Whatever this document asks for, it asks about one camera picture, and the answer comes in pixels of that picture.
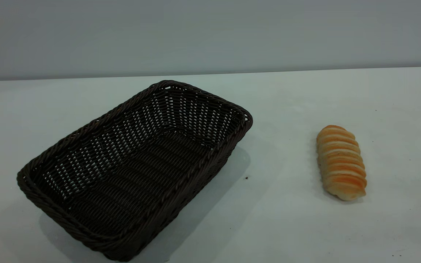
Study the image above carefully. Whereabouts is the black woven wicker basket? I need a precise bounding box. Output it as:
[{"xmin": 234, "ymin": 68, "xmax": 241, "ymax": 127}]
[{"xmin": 17, "ymin": 80, "xmax": 253, "ymax": 262}]

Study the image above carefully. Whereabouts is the ridged golden bread roll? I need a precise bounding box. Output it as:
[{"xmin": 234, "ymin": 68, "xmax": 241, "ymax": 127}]
[{"xmin": 316, "ymin": 125, "xmax": 368, "ymax": 201}]

